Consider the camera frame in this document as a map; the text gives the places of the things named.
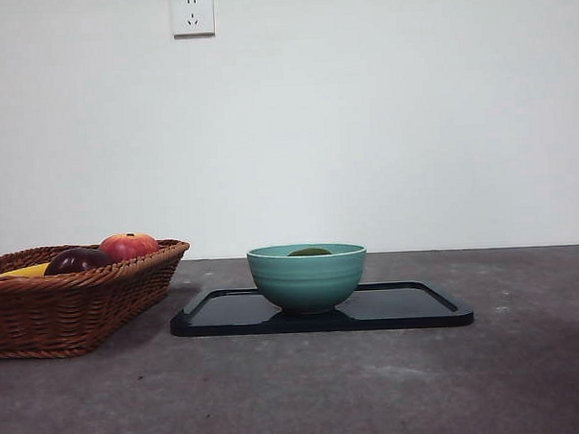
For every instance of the white wall socket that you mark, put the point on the white wall socket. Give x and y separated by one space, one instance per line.
193 14

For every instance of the red apple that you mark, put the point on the red apple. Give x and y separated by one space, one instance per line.
127 245

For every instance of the teal ribbed bowl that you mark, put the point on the teal ribbed bowl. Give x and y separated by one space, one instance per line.
307 283

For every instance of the green avocado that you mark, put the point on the green avocado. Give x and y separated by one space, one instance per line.
309 252

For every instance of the yellow banana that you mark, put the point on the yellow banana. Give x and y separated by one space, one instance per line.
25 271

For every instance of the dark purple plum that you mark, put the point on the dark purple plum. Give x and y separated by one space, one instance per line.
77 261

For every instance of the dark green rectangular tray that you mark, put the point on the dark green rectangular tray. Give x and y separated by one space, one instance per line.
217 321

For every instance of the brown wicker basket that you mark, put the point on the brown wicker basket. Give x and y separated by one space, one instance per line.
58 313

